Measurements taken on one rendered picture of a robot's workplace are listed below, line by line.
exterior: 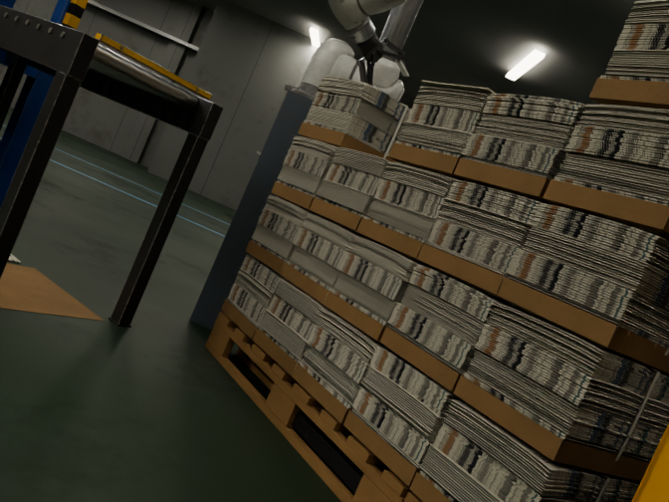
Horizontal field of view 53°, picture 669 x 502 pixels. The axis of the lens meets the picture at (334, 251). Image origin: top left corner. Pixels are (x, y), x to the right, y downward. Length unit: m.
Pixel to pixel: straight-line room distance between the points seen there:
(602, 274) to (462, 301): 0.34
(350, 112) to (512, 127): 0.75
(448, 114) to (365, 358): 0.67
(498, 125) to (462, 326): 0.49
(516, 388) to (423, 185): 0.63
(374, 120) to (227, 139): 9.28
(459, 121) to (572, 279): 0.59
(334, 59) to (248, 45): 8.97
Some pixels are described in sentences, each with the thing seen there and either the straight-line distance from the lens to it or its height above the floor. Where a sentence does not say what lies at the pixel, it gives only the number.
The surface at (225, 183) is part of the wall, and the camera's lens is 11.45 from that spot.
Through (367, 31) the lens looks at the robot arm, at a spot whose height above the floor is 1.23.
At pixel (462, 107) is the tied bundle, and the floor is 1.01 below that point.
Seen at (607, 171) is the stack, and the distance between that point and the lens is 1.44.
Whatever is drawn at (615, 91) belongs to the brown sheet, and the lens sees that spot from 1.52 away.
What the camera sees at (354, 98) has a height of 1.00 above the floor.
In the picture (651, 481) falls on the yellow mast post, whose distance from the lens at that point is 1.03.
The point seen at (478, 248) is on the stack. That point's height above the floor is 0.69.
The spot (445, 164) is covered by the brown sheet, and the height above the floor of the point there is 0.85.
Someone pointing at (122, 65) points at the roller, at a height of 0.78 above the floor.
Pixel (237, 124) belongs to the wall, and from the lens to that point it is 11.50.
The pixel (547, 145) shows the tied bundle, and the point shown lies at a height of 0.95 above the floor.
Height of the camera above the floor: 0.63
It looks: 3 degrees down
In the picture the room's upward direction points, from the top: 24 degrees clockwise
